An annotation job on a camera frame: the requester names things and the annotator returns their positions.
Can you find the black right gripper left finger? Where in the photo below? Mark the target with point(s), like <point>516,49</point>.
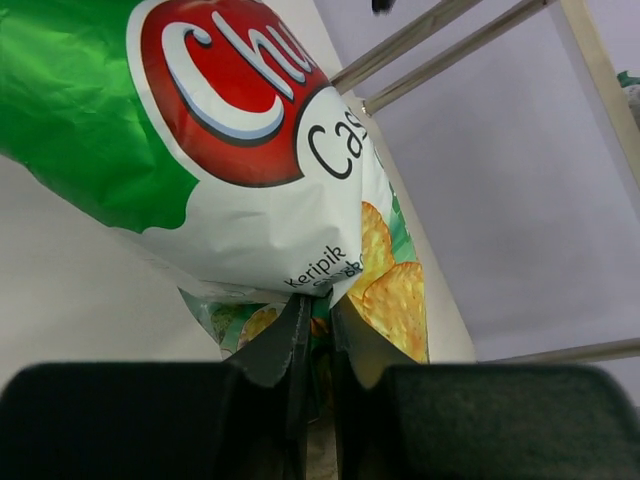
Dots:
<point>242,418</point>

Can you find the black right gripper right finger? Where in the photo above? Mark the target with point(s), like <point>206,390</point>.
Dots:
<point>398,419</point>

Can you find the green Chuba seaweed bag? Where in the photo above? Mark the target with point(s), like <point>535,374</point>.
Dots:
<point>630,85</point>
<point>204,133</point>

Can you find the white two-tier shelf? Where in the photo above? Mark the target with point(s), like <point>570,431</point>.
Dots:
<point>522,162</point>

